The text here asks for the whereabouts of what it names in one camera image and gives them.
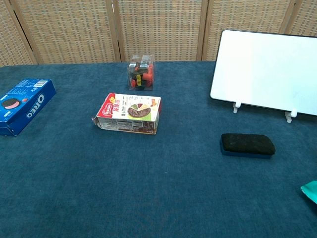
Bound woven wooden folding screen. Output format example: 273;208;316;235
0;0;317;67

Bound white plastic whiteboard stand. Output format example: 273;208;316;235
232;101;298;124

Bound blue table cloth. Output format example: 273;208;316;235
0;60;317;238

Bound black blue whiteboard eraser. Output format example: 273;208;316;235
220;133;276;160

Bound teal object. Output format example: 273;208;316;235
300;180;317;204

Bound blue Oreo cookie box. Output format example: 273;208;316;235
0;78;57;137

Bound white magnetic whiteboard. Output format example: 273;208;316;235
210;29;317;116

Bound clear box of clips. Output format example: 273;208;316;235
126;54;156;91

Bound red white snack carton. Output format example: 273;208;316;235
91;93;162;135

